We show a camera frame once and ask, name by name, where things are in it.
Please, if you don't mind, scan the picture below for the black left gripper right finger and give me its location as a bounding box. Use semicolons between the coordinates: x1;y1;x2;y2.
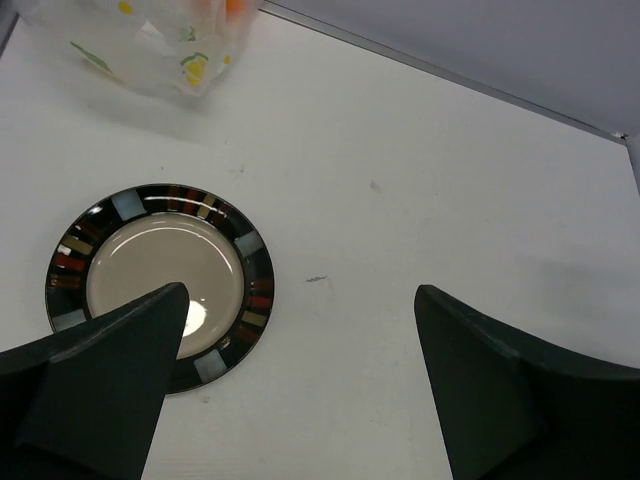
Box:
414;285;639;479

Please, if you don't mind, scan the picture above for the orange fake fruit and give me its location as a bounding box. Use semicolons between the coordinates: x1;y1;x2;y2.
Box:
197;0;251;24

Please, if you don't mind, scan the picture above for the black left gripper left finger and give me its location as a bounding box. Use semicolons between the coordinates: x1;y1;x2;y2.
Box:
1;283;189;479

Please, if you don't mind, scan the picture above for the translucent printed plastic bag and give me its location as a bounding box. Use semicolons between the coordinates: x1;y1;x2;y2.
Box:
12;0;261;97

